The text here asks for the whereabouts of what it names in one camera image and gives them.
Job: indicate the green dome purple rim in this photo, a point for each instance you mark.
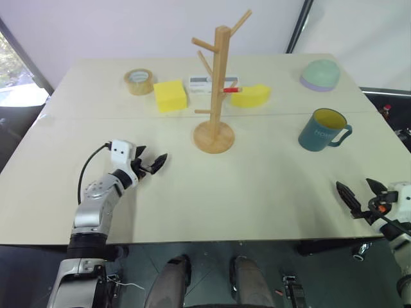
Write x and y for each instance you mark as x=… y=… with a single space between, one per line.
x=320 y=75

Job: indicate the yellow rectangular sponge block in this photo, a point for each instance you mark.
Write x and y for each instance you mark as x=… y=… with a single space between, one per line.
x=170 y=96

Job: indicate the yellow curved sponge block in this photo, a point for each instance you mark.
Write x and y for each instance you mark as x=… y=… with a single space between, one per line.
x=250 y=95

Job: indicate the black table frame bar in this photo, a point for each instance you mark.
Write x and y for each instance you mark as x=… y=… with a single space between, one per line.
x=321 y=247

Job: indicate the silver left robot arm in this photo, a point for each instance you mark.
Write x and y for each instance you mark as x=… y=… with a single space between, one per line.
x=88 y=211

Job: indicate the black floor bracket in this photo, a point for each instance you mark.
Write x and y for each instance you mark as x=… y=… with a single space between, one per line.
x=114 y=290
x=294 y=292

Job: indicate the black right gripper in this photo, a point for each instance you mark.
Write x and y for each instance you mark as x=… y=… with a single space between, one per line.
x=379 y=203

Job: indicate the white grey cardboard box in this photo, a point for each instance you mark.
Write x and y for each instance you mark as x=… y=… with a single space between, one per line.
x=200 y=85

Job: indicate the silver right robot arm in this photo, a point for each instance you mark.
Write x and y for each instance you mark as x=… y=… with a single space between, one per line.
x=401 y=253

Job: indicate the brown packing tape roll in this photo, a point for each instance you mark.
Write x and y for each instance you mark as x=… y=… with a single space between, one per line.
x=141 y=86

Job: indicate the teal mug yellow inside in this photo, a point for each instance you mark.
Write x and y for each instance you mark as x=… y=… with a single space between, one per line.
x=316 y=136

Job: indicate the grey-brown rounded leg shape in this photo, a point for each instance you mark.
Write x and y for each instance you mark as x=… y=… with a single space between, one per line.
x=168 y=282
x=252 y=282

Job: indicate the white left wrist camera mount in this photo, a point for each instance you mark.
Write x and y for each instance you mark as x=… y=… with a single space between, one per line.
x=121 y=151

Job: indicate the wooden mug tree stand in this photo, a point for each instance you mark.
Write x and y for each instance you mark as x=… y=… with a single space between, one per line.
x=218 y=80

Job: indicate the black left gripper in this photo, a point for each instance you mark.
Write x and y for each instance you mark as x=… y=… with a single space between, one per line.
x=141 y=167

